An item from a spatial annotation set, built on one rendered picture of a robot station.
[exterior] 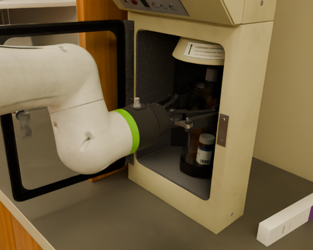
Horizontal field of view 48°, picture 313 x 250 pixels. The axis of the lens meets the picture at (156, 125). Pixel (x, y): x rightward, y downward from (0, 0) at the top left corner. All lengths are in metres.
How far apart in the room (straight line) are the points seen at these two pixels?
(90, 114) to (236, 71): 0.28
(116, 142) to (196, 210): 0.32
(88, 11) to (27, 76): 0.41
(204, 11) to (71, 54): 0.24
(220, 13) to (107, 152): 0.31
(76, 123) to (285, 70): 0.71
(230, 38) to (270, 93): 0.50
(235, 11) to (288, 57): 0.49
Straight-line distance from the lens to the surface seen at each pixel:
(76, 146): 0.60
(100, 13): 0.89
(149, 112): 0.69
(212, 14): 0.64
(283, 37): 1.11
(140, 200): 0.94
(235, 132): 0.74
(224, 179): 0.77
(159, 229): 0.85
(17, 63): 0.48
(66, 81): 0.56
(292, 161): 1.18
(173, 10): 0.70
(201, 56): 0.75
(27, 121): 0.78
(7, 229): 1.24
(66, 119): 0.60
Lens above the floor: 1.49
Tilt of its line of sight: 23 degrees down
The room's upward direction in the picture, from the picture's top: 2 degrees clockwise
